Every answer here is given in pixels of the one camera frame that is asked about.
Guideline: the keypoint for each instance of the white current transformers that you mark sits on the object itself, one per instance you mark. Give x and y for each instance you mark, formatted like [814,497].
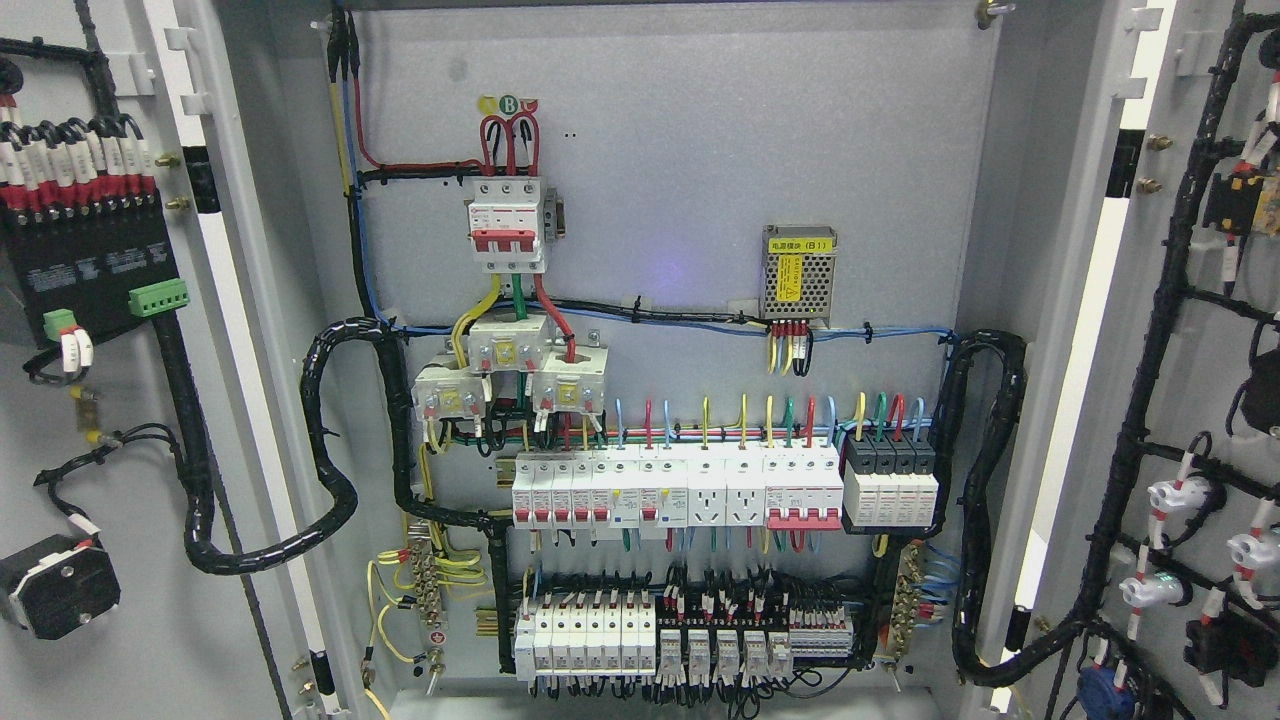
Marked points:
[504,353]

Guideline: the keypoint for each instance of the white mini breaker row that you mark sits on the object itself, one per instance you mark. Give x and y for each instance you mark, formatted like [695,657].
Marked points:
[602,492]

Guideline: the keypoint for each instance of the white socket module row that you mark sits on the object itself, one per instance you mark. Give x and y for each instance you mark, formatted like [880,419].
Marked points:
[725,487]

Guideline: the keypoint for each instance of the metal mesh power supply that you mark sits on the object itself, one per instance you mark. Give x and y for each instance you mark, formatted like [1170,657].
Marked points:
[799,265]

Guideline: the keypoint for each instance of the red main circuit breaker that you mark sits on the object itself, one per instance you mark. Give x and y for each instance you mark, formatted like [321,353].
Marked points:
[510,221]

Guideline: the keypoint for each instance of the lower white relay row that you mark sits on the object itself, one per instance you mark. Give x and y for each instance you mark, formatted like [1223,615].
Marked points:
[676,644]

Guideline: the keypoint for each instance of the black white surge protector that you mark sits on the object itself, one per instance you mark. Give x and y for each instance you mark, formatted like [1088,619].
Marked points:
[889,487]

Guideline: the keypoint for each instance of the brass left terminal bar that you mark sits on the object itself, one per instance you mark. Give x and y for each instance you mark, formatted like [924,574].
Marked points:
[427,583]

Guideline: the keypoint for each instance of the brass terminal bar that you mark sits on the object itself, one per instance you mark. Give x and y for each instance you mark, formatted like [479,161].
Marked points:
[427,583]
[906,600]

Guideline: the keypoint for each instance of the brass right terminal bar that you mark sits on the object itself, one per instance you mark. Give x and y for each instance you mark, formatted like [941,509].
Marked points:
[906,600]

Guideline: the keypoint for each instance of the black digital power meter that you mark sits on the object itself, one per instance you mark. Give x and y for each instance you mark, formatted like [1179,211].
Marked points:
[87,265]

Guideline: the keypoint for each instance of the red handled circuit breaker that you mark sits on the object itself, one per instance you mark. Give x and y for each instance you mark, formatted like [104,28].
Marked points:
[803,489]

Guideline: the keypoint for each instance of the white rotary selector switch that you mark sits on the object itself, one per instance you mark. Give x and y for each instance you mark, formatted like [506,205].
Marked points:
[57,585]

